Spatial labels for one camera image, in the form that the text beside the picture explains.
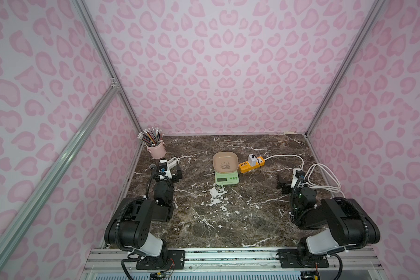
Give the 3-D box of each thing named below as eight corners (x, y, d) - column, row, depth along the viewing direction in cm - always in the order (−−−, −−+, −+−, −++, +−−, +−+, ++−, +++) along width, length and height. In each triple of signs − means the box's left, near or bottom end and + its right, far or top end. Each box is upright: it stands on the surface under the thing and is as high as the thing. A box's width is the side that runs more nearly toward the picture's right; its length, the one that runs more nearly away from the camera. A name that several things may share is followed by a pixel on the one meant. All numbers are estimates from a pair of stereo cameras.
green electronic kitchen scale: (214, 184, 98) (214, 182, 96) (215, 173, 103) (214, 171, 101) (238, 184, 98) (239, 181, 96) (237, 173, 103) (238, 170, 101)
